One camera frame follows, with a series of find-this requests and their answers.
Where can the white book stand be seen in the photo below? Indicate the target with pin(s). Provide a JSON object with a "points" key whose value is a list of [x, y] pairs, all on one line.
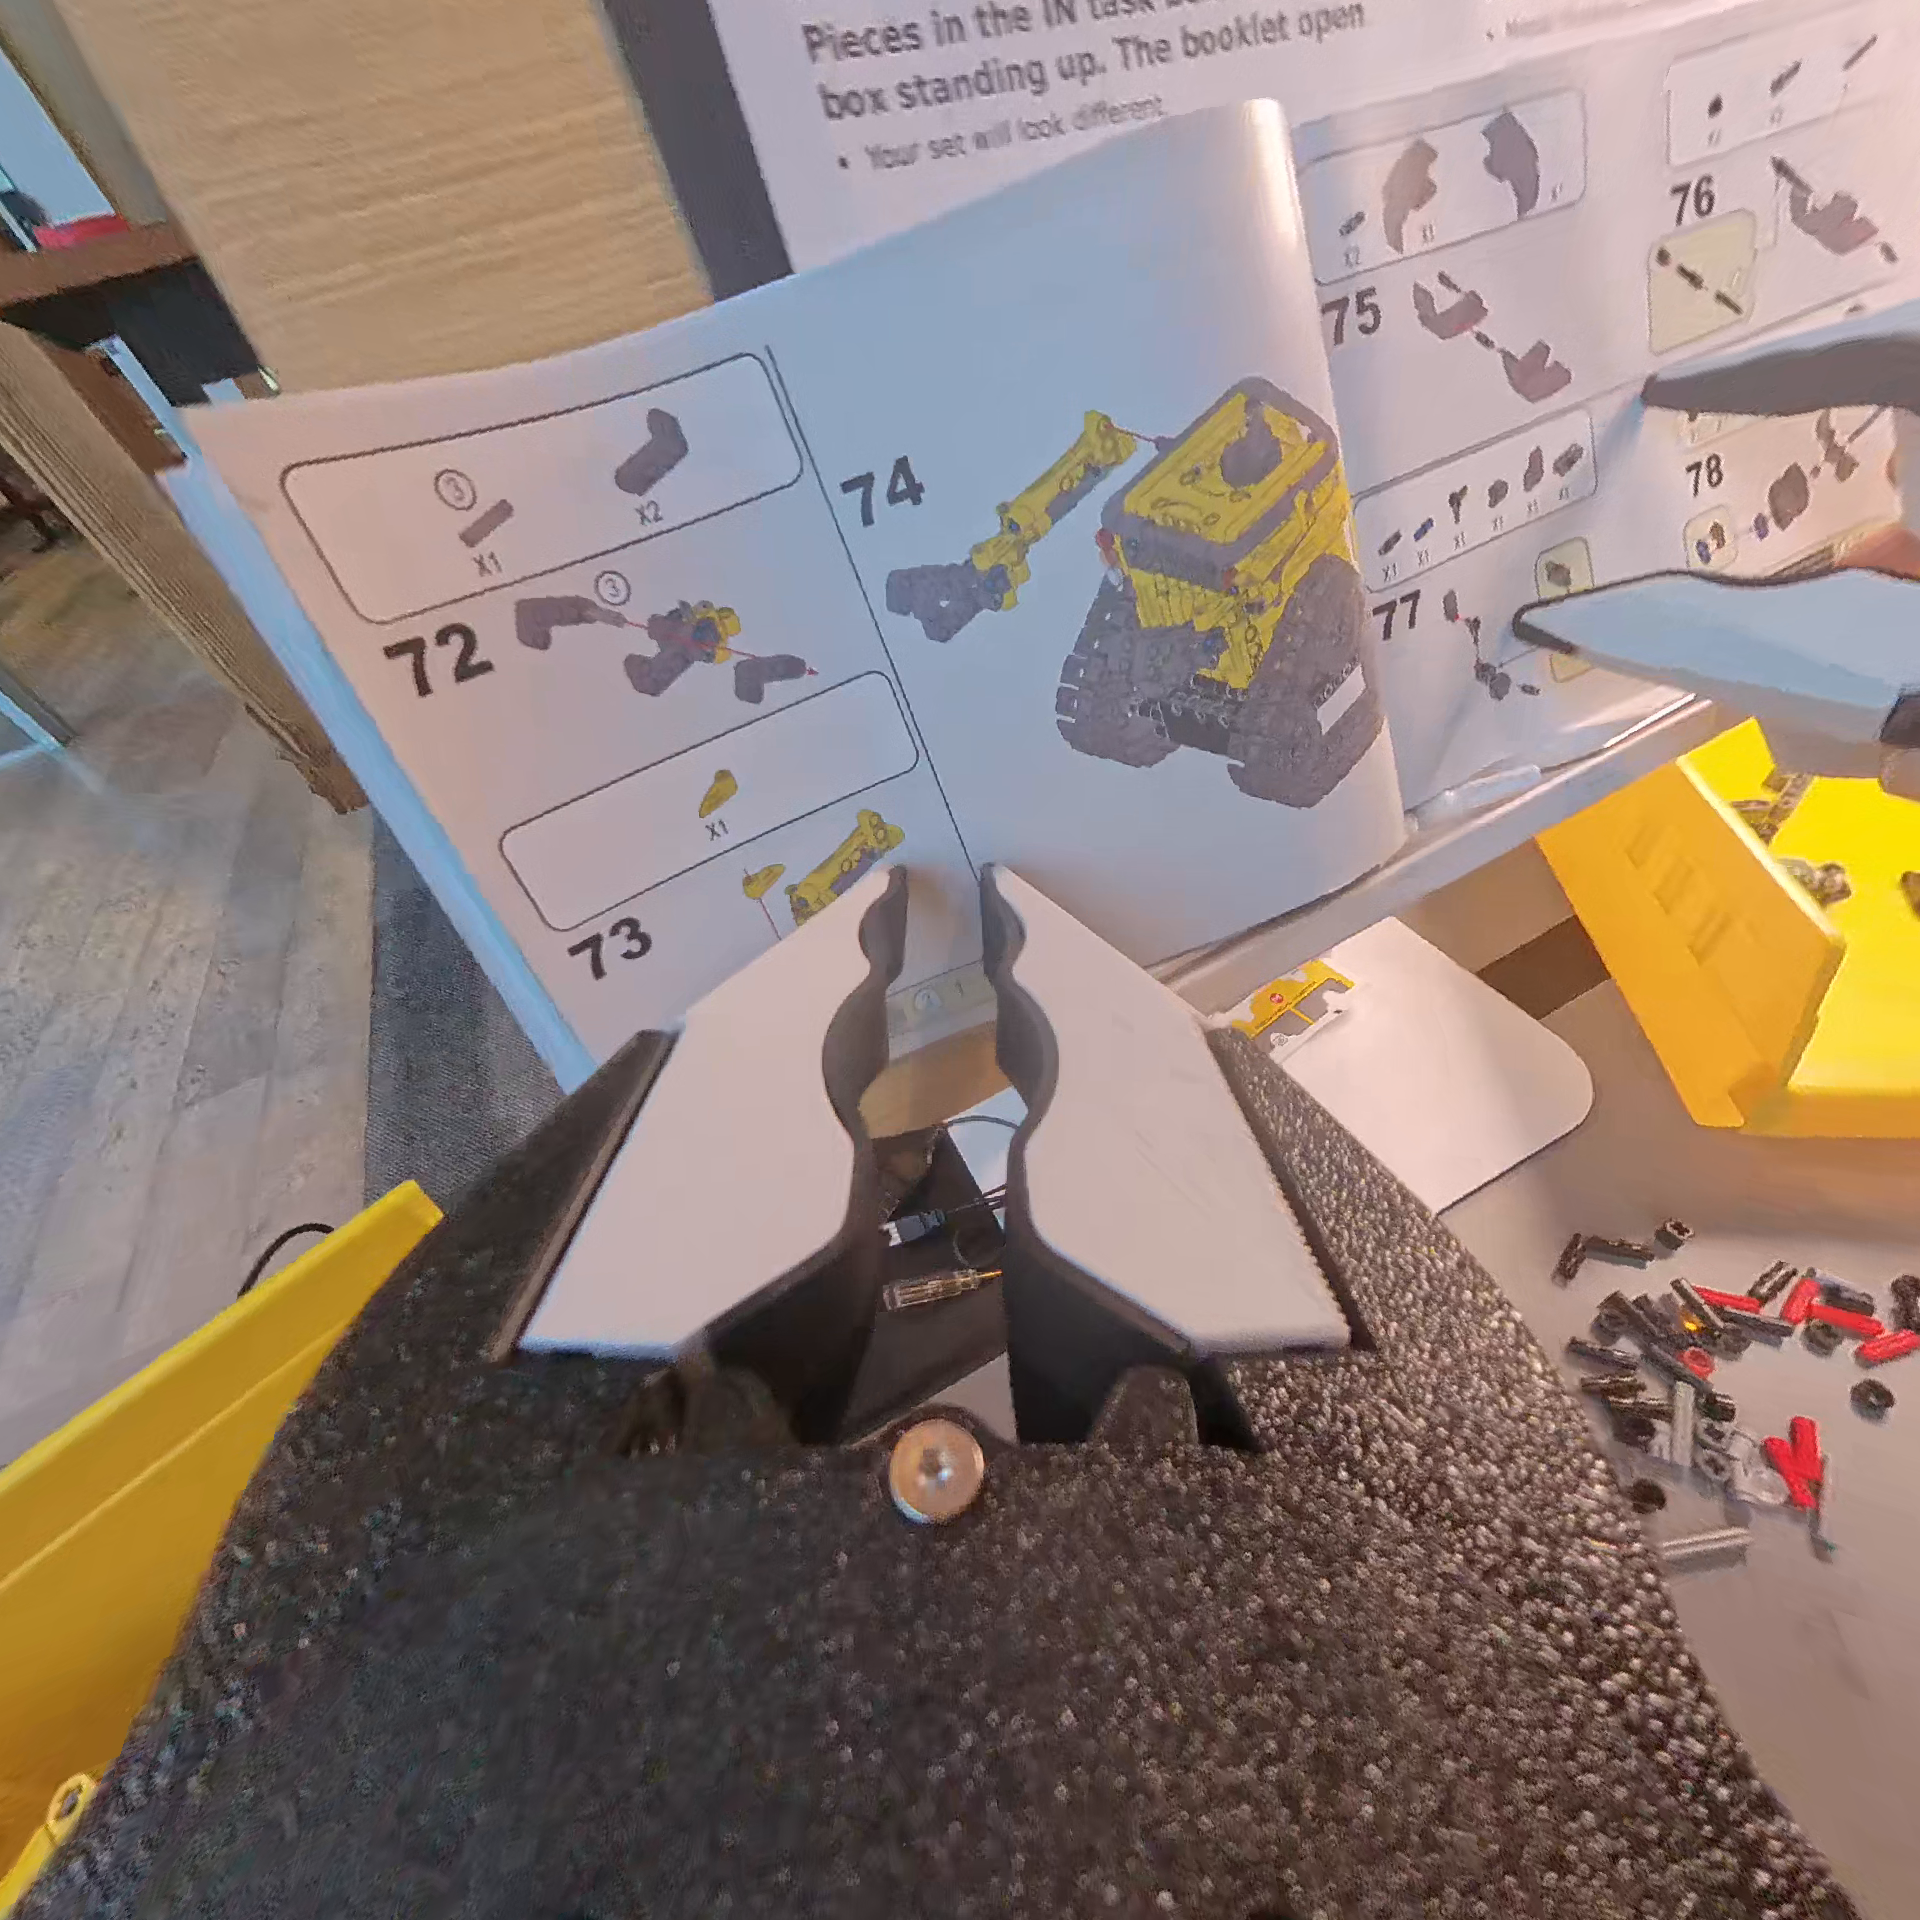
{"points": [[376, 150]]}

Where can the pile of red black parts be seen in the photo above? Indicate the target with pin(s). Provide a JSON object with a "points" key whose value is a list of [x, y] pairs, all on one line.
{"points": [[1695, 1336]]}

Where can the heap of blue grey parts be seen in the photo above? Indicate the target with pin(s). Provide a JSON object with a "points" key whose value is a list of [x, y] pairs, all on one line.
{"points": [[1816, 869]]}

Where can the printed instruction booklet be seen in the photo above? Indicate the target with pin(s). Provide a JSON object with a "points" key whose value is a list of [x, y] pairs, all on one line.
{"points": [[1289, 1001]]}

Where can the large printed task sheet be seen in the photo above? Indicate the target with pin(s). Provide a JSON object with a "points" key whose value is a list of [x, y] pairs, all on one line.
{"points": [[973, 135]]}

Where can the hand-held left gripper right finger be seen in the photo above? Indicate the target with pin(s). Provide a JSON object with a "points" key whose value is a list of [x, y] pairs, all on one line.
{"points": [[1170, 1184]]}

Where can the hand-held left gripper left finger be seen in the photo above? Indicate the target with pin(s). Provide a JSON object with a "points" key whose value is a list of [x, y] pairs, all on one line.
{"points": [[705, 1184]]}

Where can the yellow parts bin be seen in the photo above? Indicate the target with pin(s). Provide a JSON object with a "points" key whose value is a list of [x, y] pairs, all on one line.
{"points": [[120, 1501], [1680, 931]]}

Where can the building manual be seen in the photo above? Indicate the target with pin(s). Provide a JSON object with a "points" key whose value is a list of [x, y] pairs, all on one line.
{"points": [[973, 375]]}

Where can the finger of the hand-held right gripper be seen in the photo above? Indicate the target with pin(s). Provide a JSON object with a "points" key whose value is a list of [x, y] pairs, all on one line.
{"points": [[1829, 375], [1724, 645]]}

